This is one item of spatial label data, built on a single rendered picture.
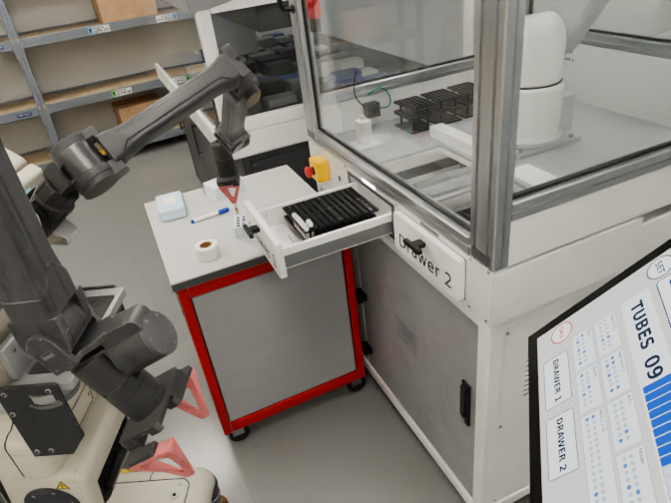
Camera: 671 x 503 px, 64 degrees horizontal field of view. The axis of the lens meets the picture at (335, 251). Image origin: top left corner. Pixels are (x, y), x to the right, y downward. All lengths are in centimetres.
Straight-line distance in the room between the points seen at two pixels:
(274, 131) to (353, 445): 126
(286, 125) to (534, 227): 136
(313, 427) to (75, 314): 149
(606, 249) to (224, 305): 107
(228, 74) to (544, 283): 81
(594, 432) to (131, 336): 56
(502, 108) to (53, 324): 75
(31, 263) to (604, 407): 67
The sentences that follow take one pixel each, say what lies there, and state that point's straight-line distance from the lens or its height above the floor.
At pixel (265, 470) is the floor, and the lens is 202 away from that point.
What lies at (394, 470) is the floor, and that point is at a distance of 195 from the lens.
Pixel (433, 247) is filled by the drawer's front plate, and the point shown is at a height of 92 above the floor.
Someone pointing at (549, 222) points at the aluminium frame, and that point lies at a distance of 118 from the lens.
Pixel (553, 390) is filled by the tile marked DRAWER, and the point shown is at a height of 100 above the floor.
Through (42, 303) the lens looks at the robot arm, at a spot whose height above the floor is 127.
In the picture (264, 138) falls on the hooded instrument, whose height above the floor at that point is 86.
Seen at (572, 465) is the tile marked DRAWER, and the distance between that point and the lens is 73.
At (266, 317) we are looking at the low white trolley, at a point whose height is 52.
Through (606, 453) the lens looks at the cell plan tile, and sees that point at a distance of 71.
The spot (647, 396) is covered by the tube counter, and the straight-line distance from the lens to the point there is 71.
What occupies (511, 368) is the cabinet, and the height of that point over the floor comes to 63.
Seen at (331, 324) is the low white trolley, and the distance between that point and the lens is 189.
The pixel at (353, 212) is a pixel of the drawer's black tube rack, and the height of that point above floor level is 90.
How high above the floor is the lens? 159
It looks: 32 degrees down
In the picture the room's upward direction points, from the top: 8 degrees counter-clockwise
